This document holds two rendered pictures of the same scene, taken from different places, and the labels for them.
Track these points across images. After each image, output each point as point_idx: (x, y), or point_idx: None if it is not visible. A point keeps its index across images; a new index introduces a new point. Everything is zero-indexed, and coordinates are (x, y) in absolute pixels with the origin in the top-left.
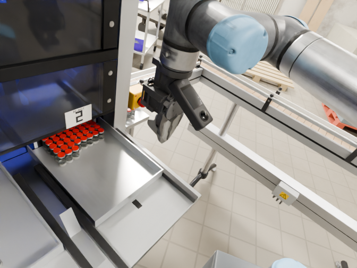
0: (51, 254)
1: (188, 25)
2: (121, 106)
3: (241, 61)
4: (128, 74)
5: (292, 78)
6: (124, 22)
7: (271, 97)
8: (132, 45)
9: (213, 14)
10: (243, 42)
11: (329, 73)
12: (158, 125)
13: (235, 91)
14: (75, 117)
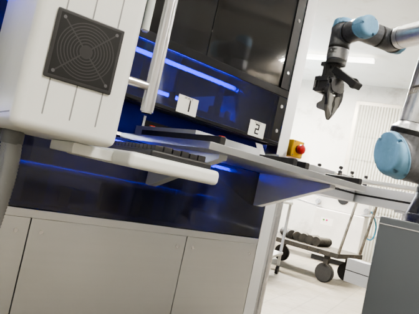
0: (254, 151)
1: (342, 28)
2: (283, 144)
3: (367, 27)
4: (292, 117)
5: (398, 42)
6: (295, 75)
7: None
8: (297, 94)
9: (353, 19)
10: (366, 18)
11: (408, 27)
12: (326, 91)
13: (399, 197)
14: (254, 128)
